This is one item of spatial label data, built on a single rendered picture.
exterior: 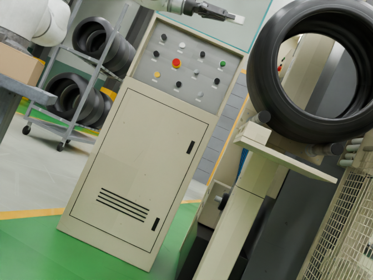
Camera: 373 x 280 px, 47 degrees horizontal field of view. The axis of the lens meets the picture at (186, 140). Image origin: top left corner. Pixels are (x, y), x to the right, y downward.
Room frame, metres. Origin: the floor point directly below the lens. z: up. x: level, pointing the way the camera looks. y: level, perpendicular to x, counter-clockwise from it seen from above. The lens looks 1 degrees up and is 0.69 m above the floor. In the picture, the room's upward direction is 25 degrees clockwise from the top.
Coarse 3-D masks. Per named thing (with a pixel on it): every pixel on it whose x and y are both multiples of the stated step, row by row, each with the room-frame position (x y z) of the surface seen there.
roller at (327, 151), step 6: (312, 144) 1.81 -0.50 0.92; (318, 144) 1.70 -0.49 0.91; (324, 144) 1.61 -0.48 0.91; (330, 144) 1.53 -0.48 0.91; (336, 144) 1.50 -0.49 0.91; (312, 150) 1.74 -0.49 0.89; (318, 150) 1.66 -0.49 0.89; (324, 150) 1.58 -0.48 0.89; (330, 150) 1.51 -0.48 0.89; (336, 150) 1.50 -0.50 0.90; (342, 150) 1.49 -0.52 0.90
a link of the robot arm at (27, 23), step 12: (12, 0) 1.59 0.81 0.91; (24, 0) 1.60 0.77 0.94; (36, 0) 1.62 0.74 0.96; (0, 12) 1.60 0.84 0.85; (12, 12) 1.59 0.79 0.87; (24, 12) 1.61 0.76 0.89; (36, 12) 1.64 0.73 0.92; (48, 12) 1.72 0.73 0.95; (0, 24) 1.59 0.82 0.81; (12, 24) 1.60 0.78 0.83; (24, 24) 1.62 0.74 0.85; (36, 24) 1.66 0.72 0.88; (48, 24) 1.75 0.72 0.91; (24, 36) 1.64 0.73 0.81; (36, 36) 1.75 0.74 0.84
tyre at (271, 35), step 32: (320, 0) 1.51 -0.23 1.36; (352, 0) 1.51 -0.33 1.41; (288, 32) 1.78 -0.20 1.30; (320, 32) 1.78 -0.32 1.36; (352, 32) 1.75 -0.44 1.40; (256, 64) 1.54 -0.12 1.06; (256, 96) 1.58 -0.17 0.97; (288, 128) 1.54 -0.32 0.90; (320, 128) 1.51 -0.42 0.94; (352, 128) 1.50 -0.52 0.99
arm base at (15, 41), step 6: (0, 30) 1.59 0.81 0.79; (6, 30) 1.60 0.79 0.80; (0, 36) 1.56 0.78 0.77; (6, 36) 1.59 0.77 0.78; (12, 36) 1.61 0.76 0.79; (18, 36) 1.62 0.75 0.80; (6, 42) 1.59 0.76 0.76; (12, 42) 1.60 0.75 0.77; (18, 42) 1.63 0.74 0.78; (24, 42) 1.65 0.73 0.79; (18, 48) 1.59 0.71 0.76; (24, 48) 1.66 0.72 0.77; (30, 54) 1.73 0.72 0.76
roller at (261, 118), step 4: (260, 112) 1.51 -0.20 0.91; (264, 112) 1.51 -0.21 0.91; (268, 112) 1.51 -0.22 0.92; (256, 116) 1.56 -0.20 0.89; (260, 116) 1.51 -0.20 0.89; (264, 116) 1.51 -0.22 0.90; (268, 116) 1.51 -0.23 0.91; (252, 120) 1.69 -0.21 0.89; (256, 120) 1.57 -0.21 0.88; (260, 120) 1.51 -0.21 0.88; (264, 120) 1.51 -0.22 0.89; (268, 120) 1.51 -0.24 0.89; (260, 124) 1.61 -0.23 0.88
